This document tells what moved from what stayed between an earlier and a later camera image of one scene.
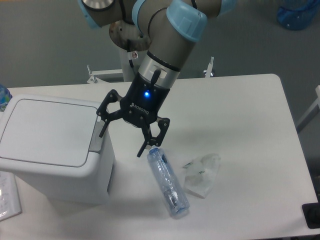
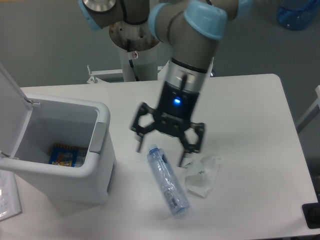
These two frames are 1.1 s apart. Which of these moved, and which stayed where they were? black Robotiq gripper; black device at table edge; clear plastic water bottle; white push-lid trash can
Moved: black Robotiq gripper
Stayed: clear plastic water bottle; black device at table edge; white push-lid trash can
